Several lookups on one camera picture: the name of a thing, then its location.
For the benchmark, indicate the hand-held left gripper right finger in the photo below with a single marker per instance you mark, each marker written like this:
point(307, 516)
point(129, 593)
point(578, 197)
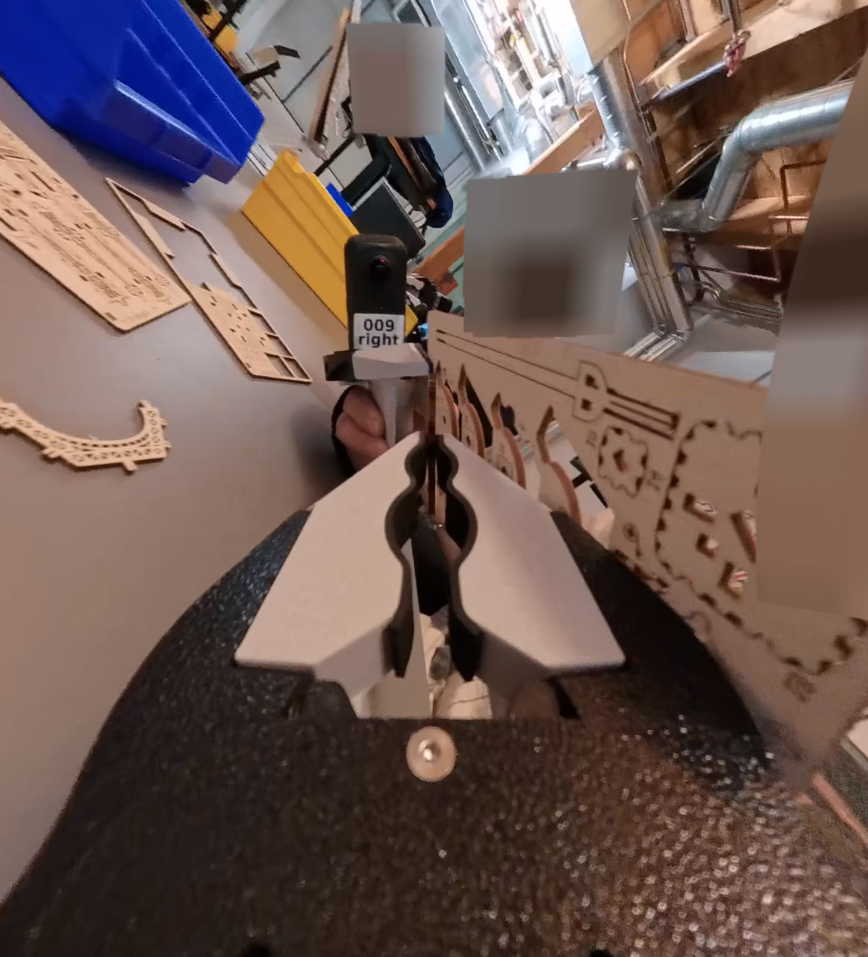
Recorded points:
point(538, 598)

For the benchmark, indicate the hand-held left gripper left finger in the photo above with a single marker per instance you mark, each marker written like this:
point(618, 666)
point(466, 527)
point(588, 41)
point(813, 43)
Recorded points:
point(314, 598)

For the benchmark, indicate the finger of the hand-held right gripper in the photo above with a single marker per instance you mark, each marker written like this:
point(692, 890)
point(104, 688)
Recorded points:
point(389, 365)

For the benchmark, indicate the wooden parts sheet with arches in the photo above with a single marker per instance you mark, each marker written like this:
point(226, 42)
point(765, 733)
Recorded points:
point(718, 400)

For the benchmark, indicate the wooden lattice arch piece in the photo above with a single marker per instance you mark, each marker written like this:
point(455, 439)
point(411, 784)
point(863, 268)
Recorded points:
point(90, 452)

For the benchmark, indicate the grey desk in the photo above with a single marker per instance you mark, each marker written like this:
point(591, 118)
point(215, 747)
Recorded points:
point(179, 486)

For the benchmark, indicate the person's right hand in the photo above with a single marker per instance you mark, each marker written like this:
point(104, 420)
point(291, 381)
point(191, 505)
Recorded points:
point(363, 433)

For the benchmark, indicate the black equipment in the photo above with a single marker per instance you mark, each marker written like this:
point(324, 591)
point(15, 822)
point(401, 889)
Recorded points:
point(381, 209)

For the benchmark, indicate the yellow storage bin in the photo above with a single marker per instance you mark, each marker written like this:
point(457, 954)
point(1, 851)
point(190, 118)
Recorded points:
point(292, 217)

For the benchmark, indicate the white printed shirt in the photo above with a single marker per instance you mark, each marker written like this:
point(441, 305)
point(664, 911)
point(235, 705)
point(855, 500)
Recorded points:
point(464, 699)

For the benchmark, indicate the vertical metal pipe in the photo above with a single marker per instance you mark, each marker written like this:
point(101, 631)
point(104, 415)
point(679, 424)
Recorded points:
point(650, 247)

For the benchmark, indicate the wooden tower parts sheet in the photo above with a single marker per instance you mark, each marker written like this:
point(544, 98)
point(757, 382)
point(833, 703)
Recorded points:
point(67, 247)

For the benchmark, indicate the blue tagged storage bin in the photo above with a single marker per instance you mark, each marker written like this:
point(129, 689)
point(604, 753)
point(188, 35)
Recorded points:
point(105, 75)

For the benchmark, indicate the empty wooden frame sheet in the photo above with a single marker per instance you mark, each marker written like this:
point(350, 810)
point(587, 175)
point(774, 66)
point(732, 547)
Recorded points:
point(217, 295)

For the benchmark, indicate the silver ventilation duct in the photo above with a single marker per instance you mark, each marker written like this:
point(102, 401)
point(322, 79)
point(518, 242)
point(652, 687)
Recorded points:
point(770, 127)

